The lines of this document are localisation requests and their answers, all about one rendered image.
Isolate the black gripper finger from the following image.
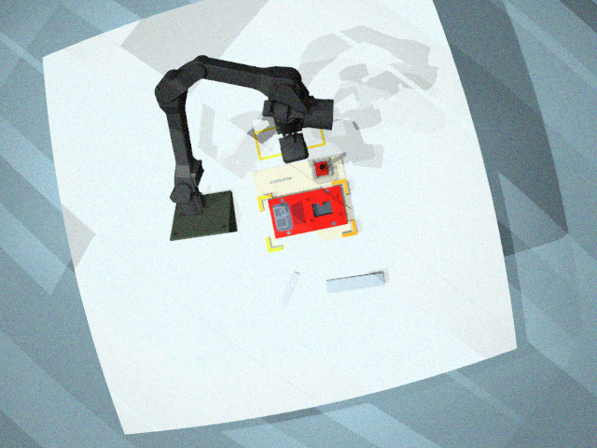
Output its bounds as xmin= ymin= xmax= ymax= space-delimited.
xmin=278 ymin=133 xmax=304 ymax=147

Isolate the grey flat bar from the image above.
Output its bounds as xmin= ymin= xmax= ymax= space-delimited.
xmin=280 ymin=272 xmax=299 ymax=306

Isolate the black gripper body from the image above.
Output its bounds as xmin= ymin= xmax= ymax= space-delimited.
xmin=274 ymin=119 xmax=309 ymax=164

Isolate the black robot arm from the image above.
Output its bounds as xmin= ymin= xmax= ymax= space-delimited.
xmin=154 ymin=55 xmax=334 ymax=217

